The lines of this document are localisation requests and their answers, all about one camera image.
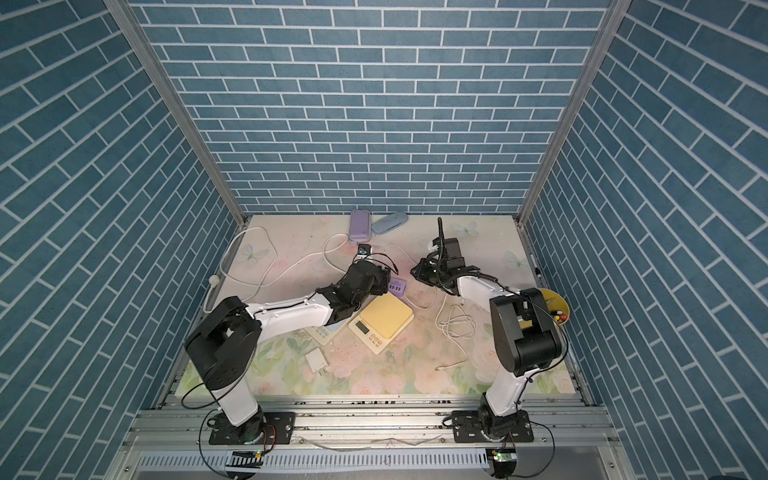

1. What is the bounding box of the purple power strip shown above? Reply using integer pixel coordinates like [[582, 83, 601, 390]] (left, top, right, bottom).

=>
[[388, 277, 408, 298]]

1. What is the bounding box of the white usb charging cable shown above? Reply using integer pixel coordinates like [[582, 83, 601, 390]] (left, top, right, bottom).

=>
[[383, 239, 445, 312]]

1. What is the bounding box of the yellow top kitchen scale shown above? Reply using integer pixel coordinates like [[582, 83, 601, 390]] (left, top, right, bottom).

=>
[[348, 293, 414, 354]]

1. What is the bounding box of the blue top kitchen scale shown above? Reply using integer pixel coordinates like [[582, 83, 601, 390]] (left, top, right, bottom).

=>
[[305, 320, 348, 346]]

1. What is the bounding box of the white charger adapter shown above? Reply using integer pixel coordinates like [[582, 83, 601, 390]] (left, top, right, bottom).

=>
[[305, 348, 328, 373]]

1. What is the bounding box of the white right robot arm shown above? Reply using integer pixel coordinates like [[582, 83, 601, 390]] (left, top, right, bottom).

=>
[[411, 236, 564, 420]]

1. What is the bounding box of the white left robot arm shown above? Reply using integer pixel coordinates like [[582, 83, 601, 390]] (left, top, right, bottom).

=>
[[184, 259, 391, 427]]

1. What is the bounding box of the yellow cup with pens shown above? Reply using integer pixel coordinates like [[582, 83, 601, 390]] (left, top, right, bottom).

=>
[[540, 288, 571, 326]]

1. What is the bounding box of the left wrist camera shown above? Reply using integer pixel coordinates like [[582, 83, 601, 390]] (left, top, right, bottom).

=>
[[356, 243, 372, 259]]

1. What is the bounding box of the tangled white usb cable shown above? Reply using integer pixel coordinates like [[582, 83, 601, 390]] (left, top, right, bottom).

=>
[[434, 292, 478, 340]]

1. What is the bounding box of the white power strip cord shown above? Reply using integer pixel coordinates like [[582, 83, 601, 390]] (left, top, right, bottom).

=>
[[202, 226, 361, 314]]

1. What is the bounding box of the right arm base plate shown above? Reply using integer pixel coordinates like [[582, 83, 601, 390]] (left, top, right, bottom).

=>
[[444, 407, 534, 444]]

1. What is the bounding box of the aluminium front rail frame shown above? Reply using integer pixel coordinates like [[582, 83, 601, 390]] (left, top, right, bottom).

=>
[[107, 396, 632, 479]]

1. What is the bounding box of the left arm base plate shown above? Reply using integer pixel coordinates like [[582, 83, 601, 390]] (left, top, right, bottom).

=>
[[206, 411, 296, 447]]

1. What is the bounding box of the aluminium corner post right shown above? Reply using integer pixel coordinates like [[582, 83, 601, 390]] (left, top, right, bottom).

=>
[[516, 0, 631, 228]]

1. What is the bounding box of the aluminium corner post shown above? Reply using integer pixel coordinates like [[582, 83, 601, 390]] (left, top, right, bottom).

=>
[[104, 0, 248, 228], [516, 0, 631, 228]]

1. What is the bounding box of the aluminium corner post left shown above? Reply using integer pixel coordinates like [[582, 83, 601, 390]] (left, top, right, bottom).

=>
[[104, 0, 248, 228]]

